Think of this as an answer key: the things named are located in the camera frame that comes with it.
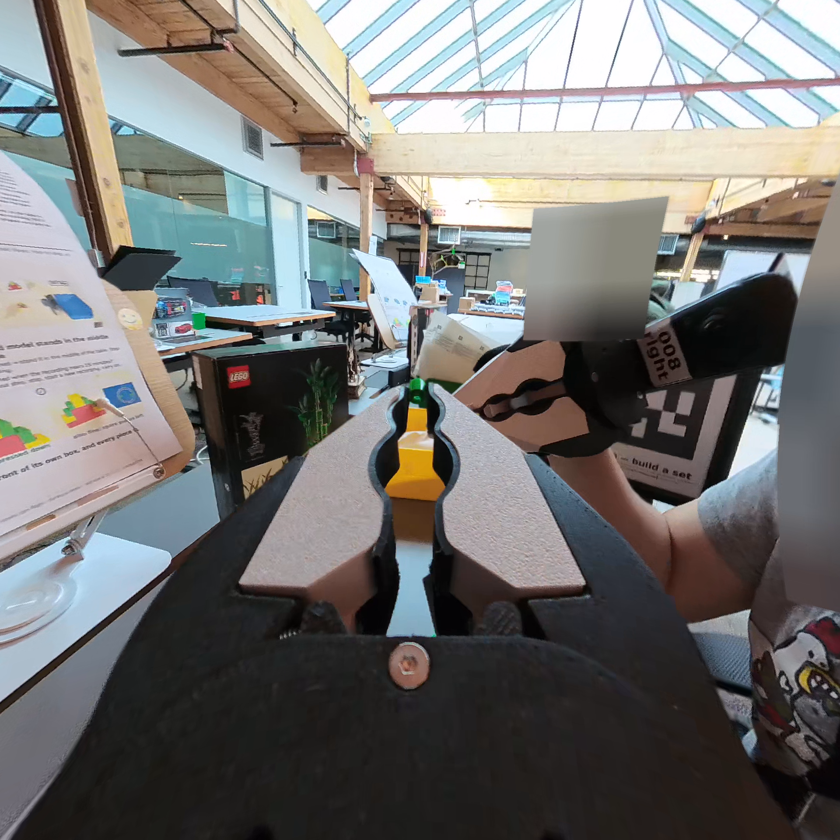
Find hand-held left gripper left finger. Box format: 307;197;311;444
239;387;409;636

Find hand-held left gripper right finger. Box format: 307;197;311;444
427;384;587;636

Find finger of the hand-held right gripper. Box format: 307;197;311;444
456;340;571;412
482;392;592;454

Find white folded papers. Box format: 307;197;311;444
420;315;509;385

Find yellow plastic bin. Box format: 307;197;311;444
386;403;448;503

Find black framed marker sign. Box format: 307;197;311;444
610;252;811;506

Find black bamboo print box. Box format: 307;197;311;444
192;341;350;521

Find tilted instruction board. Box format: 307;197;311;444
354;249;417;349

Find person's grey printed shirt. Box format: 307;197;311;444
696;453;840;840

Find wooden document stand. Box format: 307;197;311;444
0;279;196;647

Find wooden top office desk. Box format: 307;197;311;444
203;305;336;342

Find toy car box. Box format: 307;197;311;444
155;298;196;337

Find black folded panel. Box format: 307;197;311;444
101;246;181;291

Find printed instruction sheet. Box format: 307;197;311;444
0;151;185;546

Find wooden support post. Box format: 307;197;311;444
33;0;135;263

